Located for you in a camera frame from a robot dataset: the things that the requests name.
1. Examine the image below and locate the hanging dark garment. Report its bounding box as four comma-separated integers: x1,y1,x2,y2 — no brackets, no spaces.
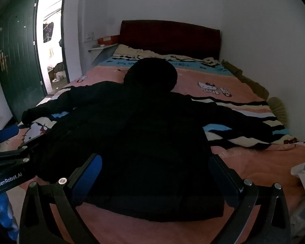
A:
43,22,55,42

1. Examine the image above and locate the orange box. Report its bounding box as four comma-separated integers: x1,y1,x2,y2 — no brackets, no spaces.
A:
98,36,120,45

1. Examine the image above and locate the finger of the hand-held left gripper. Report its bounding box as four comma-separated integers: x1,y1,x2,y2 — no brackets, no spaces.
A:
0,125,20,146
0,142,41,166

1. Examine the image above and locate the printed cartoon blanket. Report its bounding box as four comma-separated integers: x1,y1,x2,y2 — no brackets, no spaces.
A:
5,44,305,244

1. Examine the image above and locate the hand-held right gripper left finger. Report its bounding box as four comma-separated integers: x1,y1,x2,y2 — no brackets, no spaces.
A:
20,154,102,244

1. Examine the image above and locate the green door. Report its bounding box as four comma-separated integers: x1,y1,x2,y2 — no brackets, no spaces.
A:
0,0,47,122

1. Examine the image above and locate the white cloth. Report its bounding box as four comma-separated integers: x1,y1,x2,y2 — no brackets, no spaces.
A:
291,148,305,197

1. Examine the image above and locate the olive green cloth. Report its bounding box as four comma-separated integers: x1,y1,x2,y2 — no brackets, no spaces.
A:
221,60,288,127

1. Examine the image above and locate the blue patterned clothing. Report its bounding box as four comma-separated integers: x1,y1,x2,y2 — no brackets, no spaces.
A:
0,193,20,242

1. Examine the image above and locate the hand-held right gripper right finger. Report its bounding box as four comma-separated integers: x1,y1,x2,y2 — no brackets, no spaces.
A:
208,154,291,244

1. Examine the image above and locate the black hooded jacket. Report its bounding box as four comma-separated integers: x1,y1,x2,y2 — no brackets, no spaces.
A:
21,57,276,222

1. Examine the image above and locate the grey bedside shelf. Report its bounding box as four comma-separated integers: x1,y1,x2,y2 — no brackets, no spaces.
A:
88,43,119,66

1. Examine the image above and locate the dark red headboard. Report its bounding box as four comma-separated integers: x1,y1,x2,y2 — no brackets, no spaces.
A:
119,20,221,58

